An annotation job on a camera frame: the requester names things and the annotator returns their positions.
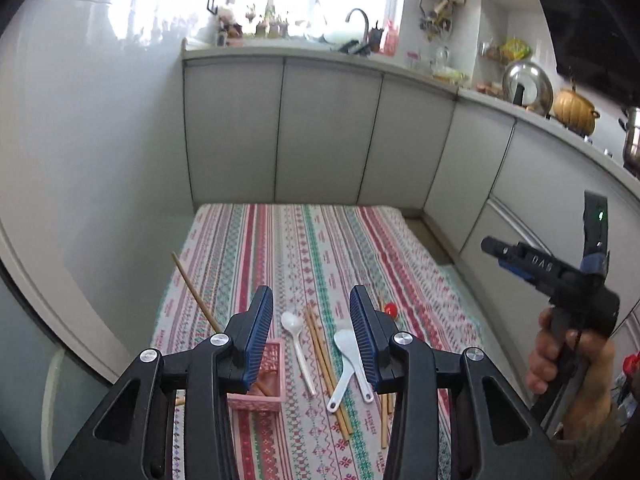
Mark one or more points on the striped patterned tablecloth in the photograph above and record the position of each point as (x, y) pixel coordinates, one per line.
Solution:
(280, 255)

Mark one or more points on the row of small potted plants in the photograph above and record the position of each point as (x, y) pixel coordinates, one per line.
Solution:
(270, 25)

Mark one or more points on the clear glass jar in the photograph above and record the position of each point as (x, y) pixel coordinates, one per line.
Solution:
(441, 60)

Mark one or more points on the hanging kitchen tools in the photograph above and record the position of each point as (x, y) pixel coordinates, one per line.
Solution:
(435, 17)

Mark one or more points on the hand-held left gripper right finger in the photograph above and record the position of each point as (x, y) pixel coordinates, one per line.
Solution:
(362, 335)

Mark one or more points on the person's right forearm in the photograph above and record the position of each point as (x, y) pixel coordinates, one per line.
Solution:
(595, 422)

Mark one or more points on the curved metal faucet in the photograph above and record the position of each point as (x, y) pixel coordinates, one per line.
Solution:
(357, 12)

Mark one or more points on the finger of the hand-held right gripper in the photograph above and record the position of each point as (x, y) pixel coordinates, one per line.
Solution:
(515, 266)
(497, 246)

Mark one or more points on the green leafy vegetables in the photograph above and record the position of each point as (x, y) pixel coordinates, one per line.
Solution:
(452, 76)

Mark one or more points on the grey lower kitchen cabinets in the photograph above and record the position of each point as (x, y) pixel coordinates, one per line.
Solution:
(325, 130)

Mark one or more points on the red plastic spoon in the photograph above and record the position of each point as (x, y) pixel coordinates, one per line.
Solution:
(390, 309)

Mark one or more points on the person's right hand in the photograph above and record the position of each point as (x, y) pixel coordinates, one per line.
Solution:
(595, 375)

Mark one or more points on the steel pot lid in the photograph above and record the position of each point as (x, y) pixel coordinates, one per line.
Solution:
(525, 82)

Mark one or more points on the black range hood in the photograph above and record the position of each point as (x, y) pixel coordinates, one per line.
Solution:
(590, 20)

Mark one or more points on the pale green basin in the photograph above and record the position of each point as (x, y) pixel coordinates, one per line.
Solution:
(342, 36)

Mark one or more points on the light kitchen countertop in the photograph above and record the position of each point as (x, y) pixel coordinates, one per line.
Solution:
(320, 52)

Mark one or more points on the pink dish soap bottle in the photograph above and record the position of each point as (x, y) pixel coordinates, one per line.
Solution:
(390, 40)

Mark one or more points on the yellow snack bag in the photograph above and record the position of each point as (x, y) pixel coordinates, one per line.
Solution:
(517, 50)

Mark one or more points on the yellow pumpkin-shaped pot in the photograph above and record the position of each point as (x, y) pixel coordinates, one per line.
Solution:
(572, 110)

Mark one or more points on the steel cooking pot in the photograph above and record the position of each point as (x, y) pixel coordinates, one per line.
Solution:
(632, 135)

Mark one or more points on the small pink-lidded jar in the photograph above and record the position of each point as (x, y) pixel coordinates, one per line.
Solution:
(413, 60)

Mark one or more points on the pink plastic basket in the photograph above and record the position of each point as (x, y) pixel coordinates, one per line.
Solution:
(272, 360)

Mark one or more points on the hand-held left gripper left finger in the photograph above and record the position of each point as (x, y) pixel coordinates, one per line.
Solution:
(260, 330)

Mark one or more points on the black pronged rack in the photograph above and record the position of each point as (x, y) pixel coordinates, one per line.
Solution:
(212, 6)

